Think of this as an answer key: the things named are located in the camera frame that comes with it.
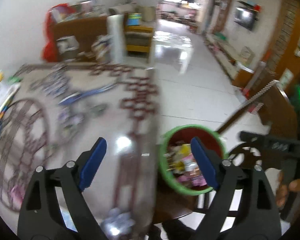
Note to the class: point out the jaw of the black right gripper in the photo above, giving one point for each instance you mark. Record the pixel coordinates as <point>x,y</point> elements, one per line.
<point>287,147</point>

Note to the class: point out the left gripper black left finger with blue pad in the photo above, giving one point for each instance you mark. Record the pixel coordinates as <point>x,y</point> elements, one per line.
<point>40,216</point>

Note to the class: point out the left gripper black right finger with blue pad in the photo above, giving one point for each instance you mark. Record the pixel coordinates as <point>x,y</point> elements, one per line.
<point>243,206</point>

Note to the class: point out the red green trash bin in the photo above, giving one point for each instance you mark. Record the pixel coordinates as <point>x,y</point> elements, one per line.
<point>177,164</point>

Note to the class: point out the right hand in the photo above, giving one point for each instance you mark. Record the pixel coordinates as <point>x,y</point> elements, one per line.
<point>283,190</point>

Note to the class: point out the wooden chair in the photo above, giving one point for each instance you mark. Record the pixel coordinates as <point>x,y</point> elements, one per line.
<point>280,114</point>

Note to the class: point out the patterned table cloth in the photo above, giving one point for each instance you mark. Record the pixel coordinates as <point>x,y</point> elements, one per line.
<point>36,131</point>

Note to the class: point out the blue wrapper strip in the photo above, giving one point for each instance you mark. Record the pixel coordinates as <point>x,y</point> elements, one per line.
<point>80,95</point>

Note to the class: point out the stack of papers and books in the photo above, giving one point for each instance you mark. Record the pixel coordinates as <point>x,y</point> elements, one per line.
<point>7,93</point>

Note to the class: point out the white coffee table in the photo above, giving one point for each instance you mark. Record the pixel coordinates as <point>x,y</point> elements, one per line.
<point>170,40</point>

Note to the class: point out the red cloth bag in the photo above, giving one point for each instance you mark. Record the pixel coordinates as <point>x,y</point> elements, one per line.
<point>49,52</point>

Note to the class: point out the wooden bookshelf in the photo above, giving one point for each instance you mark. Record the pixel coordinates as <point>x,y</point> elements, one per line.
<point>86,30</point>

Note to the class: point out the white rolled mat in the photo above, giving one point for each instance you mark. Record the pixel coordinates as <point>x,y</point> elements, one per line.
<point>117,39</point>

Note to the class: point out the wall television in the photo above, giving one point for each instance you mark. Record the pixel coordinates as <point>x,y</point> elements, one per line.
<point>245,17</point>

